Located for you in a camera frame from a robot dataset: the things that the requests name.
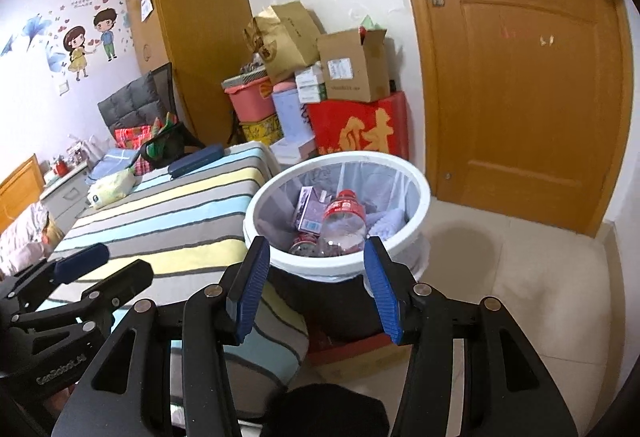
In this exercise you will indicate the white foam fruit net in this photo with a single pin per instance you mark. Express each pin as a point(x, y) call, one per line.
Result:
point(385, 225)

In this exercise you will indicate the white trash bin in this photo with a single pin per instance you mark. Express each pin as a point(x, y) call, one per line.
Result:
point(381, 182)

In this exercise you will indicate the yellow tin box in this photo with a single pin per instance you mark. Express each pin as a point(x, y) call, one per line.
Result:
point(267, 130)

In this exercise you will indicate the blue folded cloth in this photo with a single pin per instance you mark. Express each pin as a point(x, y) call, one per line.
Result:
point(114, 160)

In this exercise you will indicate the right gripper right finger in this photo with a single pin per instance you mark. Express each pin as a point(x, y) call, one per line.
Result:
point(414, 314)

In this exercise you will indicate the red cartoon drink can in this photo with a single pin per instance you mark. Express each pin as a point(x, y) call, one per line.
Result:
point(305, 245)

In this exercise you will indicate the dark grey quilted cushion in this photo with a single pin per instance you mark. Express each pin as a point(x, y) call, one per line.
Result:
point(134, 105)

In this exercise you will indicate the navy glasses case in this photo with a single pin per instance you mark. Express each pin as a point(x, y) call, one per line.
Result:
point(195, 160)

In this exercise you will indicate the wooden door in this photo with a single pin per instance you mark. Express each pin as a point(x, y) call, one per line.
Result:
point(527, 105)

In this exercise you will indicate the wooden wardrobe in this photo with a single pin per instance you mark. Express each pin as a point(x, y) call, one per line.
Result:
point(203, 42)

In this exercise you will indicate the cardboard box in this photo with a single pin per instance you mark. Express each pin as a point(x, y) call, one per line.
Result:
point(354, 65)

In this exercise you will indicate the pink plastic basket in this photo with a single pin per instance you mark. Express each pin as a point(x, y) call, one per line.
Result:
point(252, 102)

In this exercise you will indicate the purple drink carton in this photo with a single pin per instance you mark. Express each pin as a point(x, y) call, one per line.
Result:
point(311, 205)

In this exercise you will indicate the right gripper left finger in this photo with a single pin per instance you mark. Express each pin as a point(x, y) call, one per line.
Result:
point(220, 315)

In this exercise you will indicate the red gift box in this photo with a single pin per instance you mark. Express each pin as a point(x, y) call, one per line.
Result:
point(379, 126)

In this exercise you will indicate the white small boxes stack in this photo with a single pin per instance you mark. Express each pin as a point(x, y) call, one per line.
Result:
point(310, 85)

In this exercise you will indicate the light blue cylinder container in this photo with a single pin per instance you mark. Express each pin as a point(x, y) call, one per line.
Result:
point(292, 113)

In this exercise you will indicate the yellow tissue pack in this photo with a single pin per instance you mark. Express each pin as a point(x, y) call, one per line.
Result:
point(111, 188)

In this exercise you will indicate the striped table cloth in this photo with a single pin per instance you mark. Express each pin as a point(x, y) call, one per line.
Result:
point(190, 229)

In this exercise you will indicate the black office chair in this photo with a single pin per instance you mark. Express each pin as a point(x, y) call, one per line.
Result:
point(173, 139)

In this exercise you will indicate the cartoon couple wall sticker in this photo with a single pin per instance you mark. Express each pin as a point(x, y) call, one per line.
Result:
point(79, 45)

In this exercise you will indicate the clear plastic cola bottle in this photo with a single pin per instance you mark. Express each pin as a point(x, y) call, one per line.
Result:
point(343, 229)

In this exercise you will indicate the brown paper bag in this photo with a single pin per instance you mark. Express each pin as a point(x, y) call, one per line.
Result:
point(285, 37)

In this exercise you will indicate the grey drawer cabinet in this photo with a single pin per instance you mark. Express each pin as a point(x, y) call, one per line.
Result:
point(66, 198)

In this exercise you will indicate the red plaid blanket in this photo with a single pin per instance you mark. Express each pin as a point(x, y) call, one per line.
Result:
point(134, 137)

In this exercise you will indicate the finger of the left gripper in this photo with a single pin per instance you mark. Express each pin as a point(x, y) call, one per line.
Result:
point(80, 261)

